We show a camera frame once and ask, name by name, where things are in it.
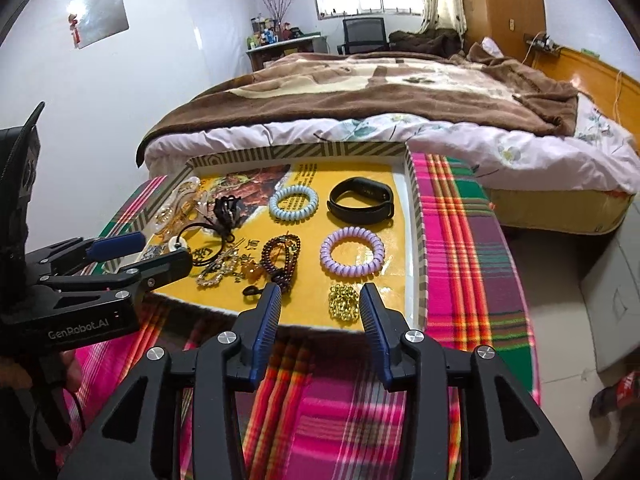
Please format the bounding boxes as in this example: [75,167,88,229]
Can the black hair ties with beads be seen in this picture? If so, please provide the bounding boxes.
[168,193,246,267]

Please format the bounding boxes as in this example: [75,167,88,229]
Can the dark bead mala bracelet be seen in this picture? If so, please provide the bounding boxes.
[242,232,303,297]

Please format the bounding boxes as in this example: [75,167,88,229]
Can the light blue spiral hair tie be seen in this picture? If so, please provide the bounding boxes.
[268,184,320,224]

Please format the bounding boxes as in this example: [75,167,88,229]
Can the gold chain bracelet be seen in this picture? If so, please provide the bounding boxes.
[327,282,362,324]

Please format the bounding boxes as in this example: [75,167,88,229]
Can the purple spiral hair tie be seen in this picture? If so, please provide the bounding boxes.
[319,225,388,279]

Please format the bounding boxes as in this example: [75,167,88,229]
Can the black fitness band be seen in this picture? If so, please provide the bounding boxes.
[326,177,395,226]

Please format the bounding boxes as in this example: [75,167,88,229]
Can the person left hand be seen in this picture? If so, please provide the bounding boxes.
[0,350,82,393]

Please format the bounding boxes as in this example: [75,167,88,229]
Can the plaid pink green tablecloth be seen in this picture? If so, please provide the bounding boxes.
[70,153,539,479]

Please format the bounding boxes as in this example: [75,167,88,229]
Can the cola bottle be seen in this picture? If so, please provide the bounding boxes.
[589,370,639,418]

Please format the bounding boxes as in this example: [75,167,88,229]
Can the striped cardboard tray box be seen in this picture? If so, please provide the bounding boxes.
[96,140,431,334]

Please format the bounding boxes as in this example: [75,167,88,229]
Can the grey drawer nightstand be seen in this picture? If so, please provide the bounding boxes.
[580,204,640,372]

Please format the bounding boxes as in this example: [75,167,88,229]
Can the bed with white sheet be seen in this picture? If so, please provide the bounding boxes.
[140,88,639,234]

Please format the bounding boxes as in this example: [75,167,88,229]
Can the dark wooden desk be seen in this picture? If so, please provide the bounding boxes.
[246,35,329,72]

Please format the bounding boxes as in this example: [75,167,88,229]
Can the black office chair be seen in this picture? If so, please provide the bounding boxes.
[337,18,390,55]

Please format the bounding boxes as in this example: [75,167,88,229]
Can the brown blanket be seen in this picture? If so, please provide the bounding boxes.
[136,44,578,165]

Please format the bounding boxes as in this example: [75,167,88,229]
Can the wooden headboard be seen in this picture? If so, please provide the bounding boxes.
[532,47,640,148]

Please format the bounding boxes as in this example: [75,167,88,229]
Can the dark clothes pile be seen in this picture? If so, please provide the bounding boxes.
[390,28,462,58]

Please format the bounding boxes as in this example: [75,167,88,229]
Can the wooden wardrobe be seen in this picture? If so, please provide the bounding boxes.
[463,0,546,60]

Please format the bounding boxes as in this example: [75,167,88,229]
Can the silver wall poster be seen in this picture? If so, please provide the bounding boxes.
[66,0,129,49]

